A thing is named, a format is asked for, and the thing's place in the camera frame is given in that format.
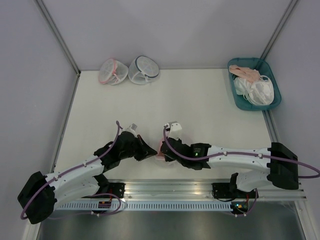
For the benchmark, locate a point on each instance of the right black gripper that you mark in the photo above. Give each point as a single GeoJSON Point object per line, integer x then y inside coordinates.
{"type": "Point", "coordinates": [168, 159]}

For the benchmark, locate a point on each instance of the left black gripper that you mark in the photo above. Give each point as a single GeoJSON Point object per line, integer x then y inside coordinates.
{"type": "Point", "coordinates": [145, 150]}

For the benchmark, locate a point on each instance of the pink-zip mesh laundry bag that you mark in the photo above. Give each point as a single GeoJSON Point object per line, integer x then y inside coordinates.
{"type": "Point", "coordinates": [171, 164]}

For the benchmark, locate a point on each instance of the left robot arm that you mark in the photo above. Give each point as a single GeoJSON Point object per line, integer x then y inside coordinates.
{"type": "Point", "coordinates": [42, 194]}

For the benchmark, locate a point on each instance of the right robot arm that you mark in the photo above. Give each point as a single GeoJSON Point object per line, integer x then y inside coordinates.
{"type": "Point", "coordinates": [274, 165]}

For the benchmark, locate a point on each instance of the blue-trim mesh laundry bag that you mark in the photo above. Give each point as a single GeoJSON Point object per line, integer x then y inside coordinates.
{"type": "Point", "coordinates": [143, 70]}

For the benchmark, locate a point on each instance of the pink-trim mesh laundry bag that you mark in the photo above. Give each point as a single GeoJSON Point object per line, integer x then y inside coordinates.
{"type": "Point", "coordinates": [112, 72]}

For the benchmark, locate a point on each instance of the white bra in basket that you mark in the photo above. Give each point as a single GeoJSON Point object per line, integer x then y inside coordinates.
{"type": "Point", "coordinates": [258, 93]}

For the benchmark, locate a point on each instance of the teal plastic basket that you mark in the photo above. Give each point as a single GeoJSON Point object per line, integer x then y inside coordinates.
{"type": "Point", "coordinates": [264, 69]}

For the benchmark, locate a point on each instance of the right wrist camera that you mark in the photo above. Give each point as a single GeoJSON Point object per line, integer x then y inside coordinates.
{"type": "Point", "coordinates": [173, 130]}

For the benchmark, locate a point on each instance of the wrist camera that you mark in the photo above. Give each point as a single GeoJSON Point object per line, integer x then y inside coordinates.
{"type": "Point", "coordinates": [132, 129]}
{"type": "Point", "coordinates": [173, 130]}

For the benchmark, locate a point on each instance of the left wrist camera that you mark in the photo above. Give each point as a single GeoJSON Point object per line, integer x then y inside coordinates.
{"type": "Point", "coordinates": [132, 129]}

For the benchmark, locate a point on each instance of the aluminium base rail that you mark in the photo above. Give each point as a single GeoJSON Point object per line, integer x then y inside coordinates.
{"type": "Point", "coordinates": [183, 189]}

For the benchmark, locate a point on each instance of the slotted cable duct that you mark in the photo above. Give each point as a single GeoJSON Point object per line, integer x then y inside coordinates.
{"type": "Point", "coordinates": [90, 205]}

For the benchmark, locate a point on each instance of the right aluminium frame post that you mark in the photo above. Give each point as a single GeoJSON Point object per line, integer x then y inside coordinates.
{"type": "Point", "coordinates": [279, 27]}

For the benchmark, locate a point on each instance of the aluminium frame post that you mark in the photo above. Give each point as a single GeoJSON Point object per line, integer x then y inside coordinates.
{"type": "Point", "coordinates": [279, 27]}
{"type": "Point", "coordinates": [57, 34]}

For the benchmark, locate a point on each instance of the left aluminium frame post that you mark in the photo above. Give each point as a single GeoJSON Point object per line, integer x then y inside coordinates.
{"type": "Point", "coordinates": [57, 34]}

